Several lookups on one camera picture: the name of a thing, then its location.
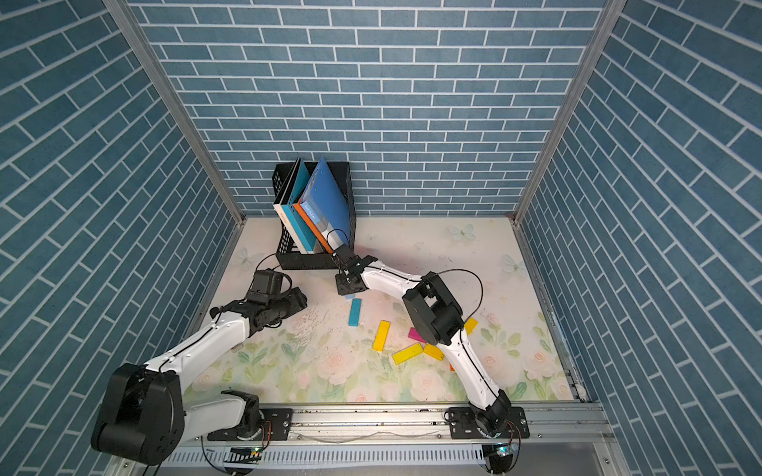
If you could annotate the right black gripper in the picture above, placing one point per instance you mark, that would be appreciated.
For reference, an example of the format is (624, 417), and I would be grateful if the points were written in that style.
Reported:
(342, 290)

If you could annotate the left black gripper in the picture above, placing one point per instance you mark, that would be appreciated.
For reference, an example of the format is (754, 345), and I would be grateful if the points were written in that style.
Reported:
(297, 299)

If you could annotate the teal long block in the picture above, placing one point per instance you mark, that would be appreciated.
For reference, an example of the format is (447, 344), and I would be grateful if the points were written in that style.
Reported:
(354, 314)

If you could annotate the yellow long block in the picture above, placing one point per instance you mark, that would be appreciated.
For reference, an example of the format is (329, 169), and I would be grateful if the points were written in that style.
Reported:
(381, 336)

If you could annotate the magenta block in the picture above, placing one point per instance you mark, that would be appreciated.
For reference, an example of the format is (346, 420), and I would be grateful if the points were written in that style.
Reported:
(413, 334)

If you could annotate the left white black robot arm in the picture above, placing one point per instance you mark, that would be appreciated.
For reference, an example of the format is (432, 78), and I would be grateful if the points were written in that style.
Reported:
(143, 416)

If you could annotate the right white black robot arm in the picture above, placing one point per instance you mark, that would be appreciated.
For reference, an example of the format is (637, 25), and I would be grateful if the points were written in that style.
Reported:
(439, 319)

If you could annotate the black mesh file holder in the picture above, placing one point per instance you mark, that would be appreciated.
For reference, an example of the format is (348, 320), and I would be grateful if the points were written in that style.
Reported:
(294, 260)

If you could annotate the teal book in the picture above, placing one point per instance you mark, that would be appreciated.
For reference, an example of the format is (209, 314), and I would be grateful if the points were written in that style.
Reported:
(308, 238)

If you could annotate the large blue folder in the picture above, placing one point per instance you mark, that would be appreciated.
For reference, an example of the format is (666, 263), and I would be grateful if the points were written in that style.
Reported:
(326, 205)

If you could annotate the orange book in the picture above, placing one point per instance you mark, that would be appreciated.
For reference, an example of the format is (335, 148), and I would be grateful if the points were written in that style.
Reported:
(322, 240)

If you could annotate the white book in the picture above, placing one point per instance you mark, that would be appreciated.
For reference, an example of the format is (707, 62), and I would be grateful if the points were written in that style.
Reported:
(285, 179)

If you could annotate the yellow small block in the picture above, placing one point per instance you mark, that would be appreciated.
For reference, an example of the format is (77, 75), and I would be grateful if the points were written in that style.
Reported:
(434, 352)

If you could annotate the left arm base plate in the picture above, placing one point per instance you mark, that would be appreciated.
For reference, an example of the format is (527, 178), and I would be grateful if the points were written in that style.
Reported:
(272, 425)

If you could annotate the aluminium mounting rail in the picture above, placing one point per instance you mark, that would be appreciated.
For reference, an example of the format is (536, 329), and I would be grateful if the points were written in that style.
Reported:
(345, 424)

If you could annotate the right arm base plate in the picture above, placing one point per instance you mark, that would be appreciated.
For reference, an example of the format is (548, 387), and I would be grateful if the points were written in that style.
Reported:
(469, 423)

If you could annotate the white slotted cable duct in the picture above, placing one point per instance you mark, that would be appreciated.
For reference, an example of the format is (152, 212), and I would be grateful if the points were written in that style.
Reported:
(324, 456)

